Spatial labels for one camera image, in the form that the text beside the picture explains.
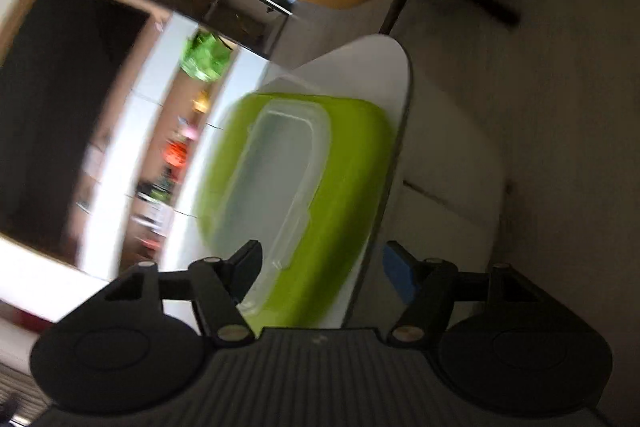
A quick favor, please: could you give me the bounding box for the brown wooden shelf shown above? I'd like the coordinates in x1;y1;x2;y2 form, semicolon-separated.
75;32;237;260

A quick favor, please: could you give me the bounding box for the green plush toy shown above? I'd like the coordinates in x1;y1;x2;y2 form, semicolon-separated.
179;31;237;82

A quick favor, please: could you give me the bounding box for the green tray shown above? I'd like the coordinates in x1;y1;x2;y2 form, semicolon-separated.
196;92;402;329

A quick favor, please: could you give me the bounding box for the orange toy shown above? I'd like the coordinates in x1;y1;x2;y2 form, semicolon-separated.
164;141;190;168

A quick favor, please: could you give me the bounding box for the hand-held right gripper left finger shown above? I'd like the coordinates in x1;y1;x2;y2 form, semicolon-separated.
102;241;264;348

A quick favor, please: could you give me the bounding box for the clear plastic container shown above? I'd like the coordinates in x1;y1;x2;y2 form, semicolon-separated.
210;102;334;314

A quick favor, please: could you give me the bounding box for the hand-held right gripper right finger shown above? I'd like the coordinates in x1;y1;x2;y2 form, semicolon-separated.
382;242;543;344

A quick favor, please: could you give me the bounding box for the dark television screen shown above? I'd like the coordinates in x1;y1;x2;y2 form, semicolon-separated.
0;0;152;258

